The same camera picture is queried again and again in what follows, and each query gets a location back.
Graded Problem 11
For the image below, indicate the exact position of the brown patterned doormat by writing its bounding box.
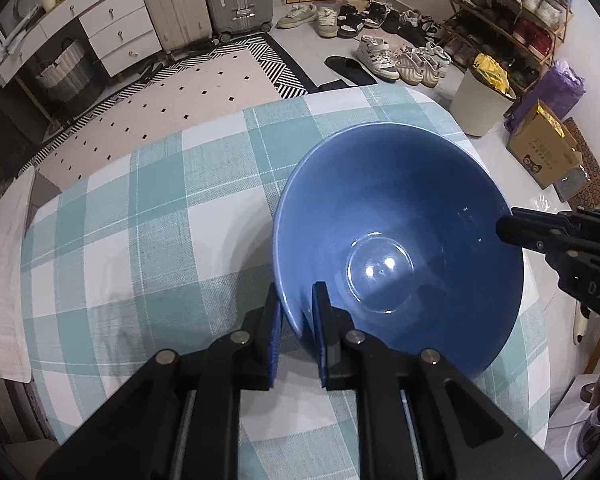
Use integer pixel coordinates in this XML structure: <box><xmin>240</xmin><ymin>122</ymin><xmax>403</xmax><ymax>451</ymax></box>
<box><xmin>552</xmin><ymin>117</ymin><xmax>600</xmax><ymax>211</ymax></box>

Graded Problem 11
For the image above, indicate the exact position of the wooden shoe rack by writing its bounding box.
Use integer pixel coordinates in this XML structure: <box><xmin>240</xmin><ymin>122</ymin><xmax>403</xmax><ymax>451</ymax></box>
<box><xmin>442</xmin><ymin>0</ymin><xmax>576</xmax><ymax>91</ymax></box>

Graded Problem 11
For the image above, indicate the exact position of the row of shoes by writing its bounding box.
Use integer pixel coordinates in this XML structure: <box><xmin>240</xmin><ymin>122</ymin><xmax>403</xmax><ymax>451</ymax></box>
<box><xmin>275</xmin><ymin>0</ymin><xmax>453</xmax><ymax>88</ymax></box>

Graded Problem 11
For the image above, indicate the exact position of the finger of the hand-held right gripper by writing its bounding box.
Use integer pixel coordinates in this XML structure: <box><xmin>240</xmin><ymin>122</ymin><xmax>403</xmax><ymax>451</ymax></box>
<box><xmin>511</xmin><ymin>206</ymin><xmax>600</xmax><ymax>233</ymax></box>
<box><xmin>495</xmin><ymin>214</ymin><xmax>581</xmax><ymax>271</ymax></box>

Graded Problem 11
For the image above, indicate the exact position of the purple plastic bag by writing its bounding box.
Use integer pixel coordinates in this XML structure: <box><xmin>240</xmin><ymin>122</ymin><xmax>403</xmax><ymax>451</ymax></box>
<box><xmin>504</xmin><ymin>60</ymin><xmax>587</xmax><ymax>131</ymax></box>

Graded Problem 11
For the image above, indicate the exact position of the brown cardboard box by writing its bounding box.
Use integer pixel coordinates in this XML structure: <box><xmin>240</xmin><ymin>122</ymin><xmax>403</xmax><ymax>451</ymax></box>
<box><xmin>505</xmin><ymin>100</ymin><xmax>586</xmax><ymax>190</ymax></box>

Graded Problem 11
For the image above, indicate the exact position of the white appliance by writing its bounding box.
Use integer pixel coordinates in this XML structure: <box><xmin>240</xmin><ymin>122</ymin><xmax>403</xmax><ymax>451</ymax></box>
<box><xmin>547</xmin><ymin>375</ymin><xmax>600</xmax><ymax>461</ymax></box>

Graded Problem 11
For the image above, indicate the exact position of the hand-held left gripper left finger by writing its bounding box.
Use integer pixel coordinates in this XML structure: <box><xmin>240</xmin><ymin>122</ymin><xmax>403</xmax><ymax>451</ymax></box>
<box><xmin>35</xmin><ymin>282</ymin><xmax>283</xmax><ymax>480</ymax></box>

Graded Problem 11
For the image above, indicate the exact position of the black white patterned rug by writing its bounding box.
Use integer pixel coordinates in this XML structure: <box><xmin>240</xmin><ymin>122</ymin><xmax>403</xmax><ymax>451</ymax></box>
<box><xmin>17</xmin><ymin>35</ymin><xmax>311</xmax><ymax>183</ymax></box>

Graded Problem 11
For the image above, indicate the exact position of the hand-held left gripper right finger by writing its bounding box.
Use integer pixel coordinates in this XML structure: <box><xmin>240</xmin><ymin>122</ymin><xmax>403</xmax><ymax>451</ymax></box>
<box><xmin>311</xmin><ymin>281</ymin><xmax>556</xmax><ymax>480</ymax></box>

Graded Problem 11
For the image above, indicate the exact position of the teal checked tablecloth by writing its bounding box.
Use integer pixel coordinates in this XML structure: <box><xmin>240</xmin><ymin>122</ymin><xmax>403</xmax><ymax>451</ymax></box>
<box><xmin>20</xmin><ymin>84</ymin><xmax>551</xmax><ymax>480</ymax></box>

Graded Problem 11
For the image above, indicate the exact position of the beige suitcase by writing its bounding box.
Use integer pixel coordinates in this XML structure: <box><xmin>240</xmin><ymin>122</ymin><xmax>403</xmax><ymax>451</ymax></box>
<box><xmin>130</xmin><ymin>0</ymin><xmax>213</xmax><ymax>53</ymax></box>

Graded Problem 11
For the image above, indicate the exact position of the yellow plastic bag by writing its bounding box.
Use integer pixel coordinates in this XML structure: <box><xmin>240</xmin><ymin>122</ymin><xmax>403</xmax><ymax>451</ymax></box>
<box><xmin>472</xmin><ymin>54</ymin><xmax>510</xmax><ymax>95</ymax></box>

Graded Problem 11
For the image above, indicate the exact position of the white trash bin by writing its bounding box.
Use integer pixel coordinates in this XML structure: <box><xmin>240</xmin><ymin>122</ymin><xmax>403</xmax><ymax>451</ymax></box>
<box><xmin>451</xmin><ymin>65</ymin><xmax>517</xmax><ymax>138</ymax></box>

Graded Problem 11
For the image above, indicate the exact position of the woven laundry basket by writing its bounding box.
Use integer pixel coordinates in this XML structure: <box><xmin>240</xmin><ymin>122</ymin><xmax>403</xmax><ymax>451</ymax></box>
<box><xmin>35</xmin><ymin>37</ymin><xmax>106</xmax><ymax>106</ymax></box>

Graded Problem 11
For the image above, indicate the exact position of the white drawer dresser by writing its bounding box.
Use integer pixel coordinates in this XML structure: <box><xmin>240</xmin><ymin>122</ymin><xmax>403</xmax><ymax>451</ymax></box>
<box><xmin>0</xmin><ymin>0</ymin><xmax>163</xmax><ymax>86</ymax></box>

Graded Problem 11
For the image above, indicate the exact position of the blue ceramic bowl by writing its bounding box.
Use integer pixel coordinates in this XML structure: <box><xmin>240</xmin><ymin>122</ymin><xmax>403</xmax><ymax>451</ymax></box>
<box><xmin>271</xmin><ymin>121</ymin><xmax>526</xmax><ymax>380</ymax></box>

